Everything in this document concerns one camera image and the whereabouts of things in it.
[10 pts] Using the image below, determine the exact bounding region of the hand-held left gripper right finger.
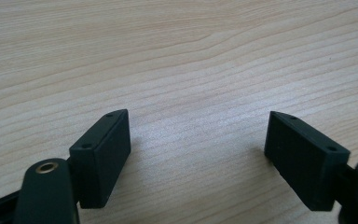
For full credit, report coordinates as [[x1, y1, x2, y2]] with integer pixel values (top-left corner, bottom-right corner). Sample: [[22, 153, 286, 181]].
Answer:
[[263, 110, 351, 212]]

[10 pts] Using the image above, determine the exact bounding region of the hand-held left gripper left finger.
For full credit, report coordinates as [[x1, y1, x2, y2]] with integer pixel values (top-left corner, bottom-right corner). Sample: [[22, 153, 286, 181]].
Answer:
[[68, 108, 132, 210]]

